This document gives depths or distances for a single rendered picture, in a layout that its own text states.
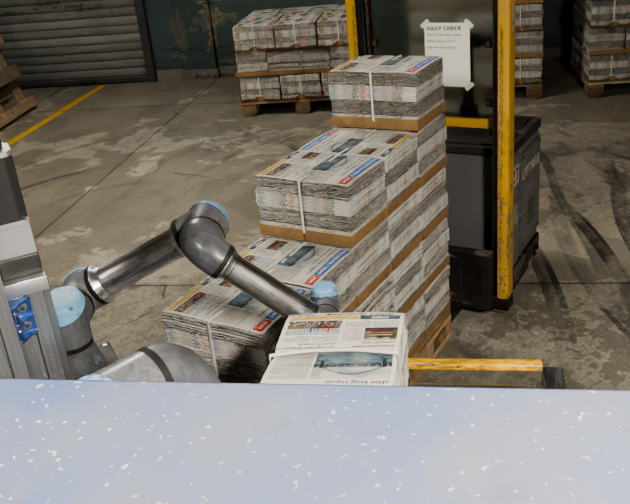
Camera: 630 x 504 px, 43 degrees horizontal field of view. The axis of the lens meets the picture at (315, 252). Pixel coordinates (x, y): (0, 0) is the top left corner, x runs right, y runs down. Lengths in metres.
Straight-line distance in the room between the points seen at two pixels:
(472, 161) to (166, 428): 3.52
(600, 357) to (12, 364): 2.57
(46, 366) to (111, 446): 1.57
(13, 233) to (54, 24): 8.40
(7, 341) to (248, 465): 1.50
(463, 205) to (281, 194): 1.38
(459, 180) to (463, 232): 0.27
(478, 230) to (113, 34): 6.67
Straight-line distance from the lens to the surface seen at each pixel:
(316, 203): 2.74
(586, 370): 3.62
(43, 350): 1.93
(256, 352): 2.36
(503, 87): 3.56
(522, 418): 0.39
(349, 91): 3.23
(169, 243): 2.19
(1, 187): 1.81
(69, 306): 2.19
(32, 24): 10.30
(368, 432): 0.38
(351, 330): 1.87
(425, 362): 2.13
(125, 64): 9.92
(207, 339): 2.46
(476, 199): 3.93
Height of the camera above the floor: 1.98
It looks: 25 degrees down
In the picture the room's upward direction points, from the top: 6 degrees counter-clockwise
